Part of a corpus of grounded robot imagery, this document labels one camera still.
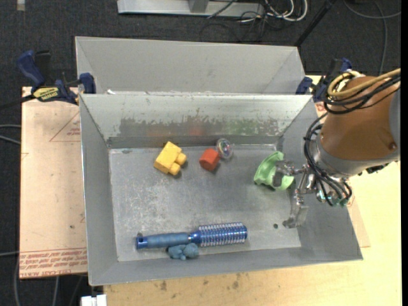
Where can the brown cardboard board, red print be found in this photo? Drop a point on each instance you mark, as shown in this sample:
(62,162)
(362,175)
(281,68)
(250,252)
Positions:
(51,186)

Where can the red cylinder block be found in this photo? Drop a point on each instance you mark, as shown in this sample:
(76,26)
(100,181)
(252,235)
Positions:
(208,160)

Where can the yellow toy building block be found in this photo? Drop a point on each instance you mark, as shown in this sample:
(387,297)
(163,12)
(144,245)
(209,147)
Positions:
(169,158)

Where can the grey metal bin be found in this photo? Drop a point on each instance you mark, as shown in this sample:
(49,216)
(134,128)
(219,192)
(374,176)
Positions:
(191,199)

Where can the blue ribbed brush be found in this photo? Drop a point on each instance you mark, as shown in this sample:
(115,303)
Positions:
(220,234)

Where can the light green cup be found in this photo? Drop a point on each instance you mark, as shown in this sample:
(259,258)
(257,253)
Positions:
(264,171)

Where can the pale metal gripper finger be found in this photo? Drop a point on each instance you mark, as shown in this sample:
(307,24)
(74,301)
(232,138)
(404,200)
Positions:
(280,172)
(298,210)

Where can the blue toy animal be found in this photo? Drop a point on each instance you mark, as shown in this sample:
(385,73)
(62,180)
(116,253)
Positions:
(185,252)

